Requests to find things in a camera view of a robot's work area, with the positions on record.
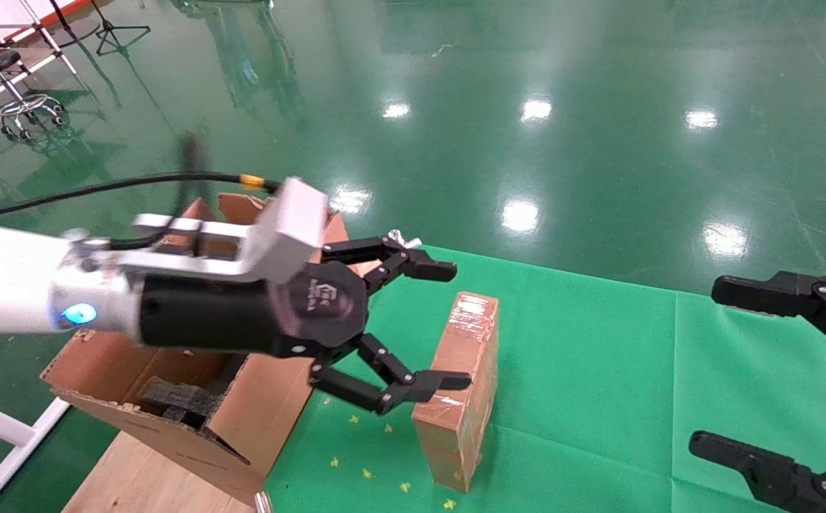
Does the white frame table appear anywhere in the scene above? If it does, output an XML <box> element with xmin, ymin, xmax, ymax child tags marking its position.
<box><xmin>0</xmin><ymin>0</ymin><xmax>78</xmax><ymax>147</ymax></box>

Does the black camera cable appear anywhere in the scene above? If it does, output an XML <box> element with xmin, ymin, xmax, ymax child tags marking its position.
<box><xmin>0</xmin><ymin>171</ymin><xmax>282</xmax><ymax>226</ymax></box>

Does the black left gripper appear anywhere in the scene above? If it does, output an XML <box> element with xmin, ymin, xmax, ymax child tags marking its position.
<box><xmin>138</xmin><ymin>235</ymin><xmax>473</xmax><ymax>417</ymax></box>

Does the small taped cardboard box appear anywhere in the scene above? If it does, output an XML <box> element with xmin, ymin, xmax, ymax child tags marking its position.
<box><xmin>411</xmin><ymin>291</ymin><xmax>500</xmax><ymax>494</ymax></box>

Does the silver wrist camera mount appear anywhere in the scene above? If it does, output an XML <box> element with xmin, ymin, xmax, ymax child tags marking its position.
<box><xmin>131</xmin><ymin>177</ymin><xmax>331</xmax><ymax>286</ymax></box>

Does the black tripod stand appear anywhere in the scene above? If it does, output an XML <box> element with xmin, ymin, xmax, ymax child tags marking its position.
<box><xmin>88</xmin><ymin>0</ymin><xmax>151</xmax><ymax>56</ymax></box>

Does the large open cardboard carton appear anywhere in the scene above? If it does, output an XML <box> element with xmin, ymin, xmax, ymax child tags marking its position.
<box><xmin>41</xmin><ymin>192</ymin><xmax>351</xmax><ymax>507</ymax></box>

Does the black foam insert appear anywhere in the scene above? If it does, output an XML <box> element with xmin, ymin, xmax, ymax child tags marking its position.
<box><xmin>138</xmin><ymin>353</ymin><xmax>244</xmax><ymax>428</ymax></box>

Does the green table mat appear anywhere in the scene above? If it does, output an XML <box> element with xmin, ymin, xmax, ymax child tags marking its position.
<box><xmin>263</xmin><ymin>246</ymin><xmax>826</xmax><ymax>513</ymax></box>

